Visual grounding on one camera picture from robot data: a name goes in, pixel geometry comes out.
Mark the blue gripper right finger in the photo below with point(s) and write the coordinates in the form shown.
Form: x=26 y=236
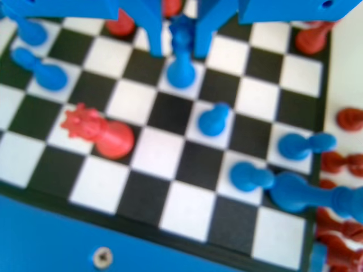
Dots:
x=208 y=28

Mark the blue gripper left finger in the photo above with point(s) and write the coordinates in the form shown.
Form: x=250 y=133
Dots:
x=153 y=25

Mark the blue chess queen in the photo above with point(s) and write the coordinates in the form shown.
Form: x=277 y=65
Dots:
x=181 y=71

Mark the red chess pawn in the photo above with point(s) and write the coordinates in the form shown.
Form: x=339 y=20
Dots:
x=120 y=27
x=350 y=119
x=171 y=7
x=310 y=41

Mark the blue pawn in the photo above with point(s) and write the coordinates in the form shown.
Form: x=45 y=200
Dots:
x=48 y=76
x=211 y=122
x=295 y=146
x=246 y=175
x=31 y=32

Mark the red chess queen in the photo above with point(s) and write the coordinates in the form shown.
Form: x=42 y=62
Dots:
x=113 y=141

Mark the blue chess king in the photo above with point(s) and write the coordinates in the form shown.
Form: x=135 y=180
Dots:
x=297 y=192

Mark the black and white chessboard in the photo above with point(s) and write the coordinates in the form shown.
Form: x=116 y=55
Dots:
x=170 y=113

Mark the silver base plate screw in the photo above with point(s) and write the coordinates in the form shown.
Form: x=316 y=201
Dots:
x=102 y=256

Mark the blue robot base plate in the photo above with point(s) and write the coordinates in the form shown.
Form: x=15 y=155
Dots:
x=42 y=241

